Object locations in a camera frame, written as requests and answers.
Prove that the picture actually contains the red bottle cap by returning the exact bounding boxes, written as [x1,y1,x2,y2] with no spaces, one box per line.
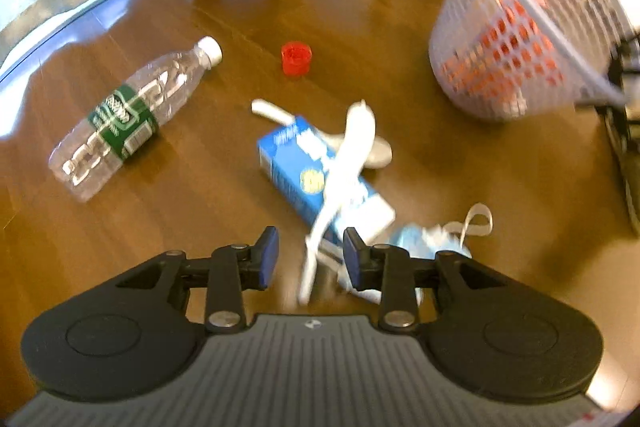
[280,41,313,80]

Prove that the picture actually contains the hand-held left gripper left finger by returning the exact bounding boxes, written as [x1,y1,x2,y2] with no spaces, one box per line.
[116,226,279,334]

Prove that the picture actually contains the white toothbrush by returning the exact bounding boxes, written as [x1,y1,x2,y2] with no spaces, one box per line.
[298,101,377,305]

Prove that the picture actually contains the clear plastic bottle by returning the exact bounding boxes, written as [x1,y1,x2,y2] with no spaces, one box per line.
[48,36,223,204]

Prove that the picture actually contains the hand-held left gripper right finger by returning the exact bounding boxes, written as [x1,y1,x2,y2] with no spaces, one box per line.
[343,227,506,334]

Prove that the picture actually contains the blue milk carton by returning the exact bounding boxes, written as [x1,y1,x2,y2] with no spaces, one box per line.
[257,115,397,253]

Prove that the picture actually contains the blue face mask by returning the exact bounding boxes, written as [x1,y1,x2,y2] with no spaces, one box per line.
[337,203,494,305]

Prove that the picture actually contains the white plastic spoon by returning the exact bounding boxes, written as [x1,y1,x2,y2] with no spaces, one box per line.
[251,99,393,169]

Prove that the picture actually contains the red plastic bag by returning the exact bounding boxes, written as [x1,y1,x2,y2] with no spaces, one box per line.
[445,0,566,105]

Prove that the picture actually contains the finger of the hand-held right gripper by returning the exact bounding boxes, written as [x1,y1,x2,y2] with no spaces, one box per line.
[575,34,640,112]

